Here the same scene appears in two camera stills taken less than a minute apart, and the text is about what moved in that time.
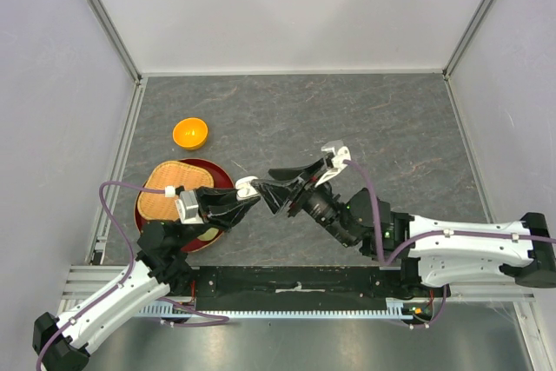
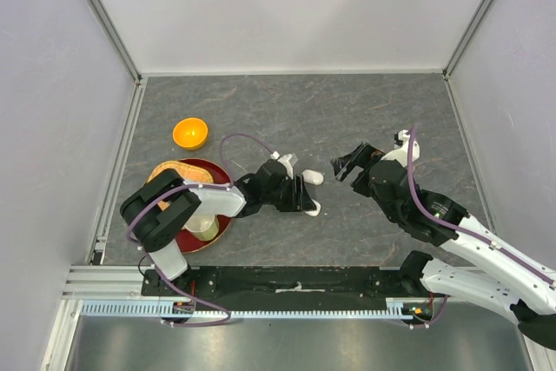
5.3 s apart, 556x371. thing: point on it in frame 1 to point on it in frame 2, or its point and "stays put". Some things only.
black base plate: [307, 288] stays put
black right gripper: [276, 192] to [366, 154]
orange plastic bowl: [190, 133] stays put
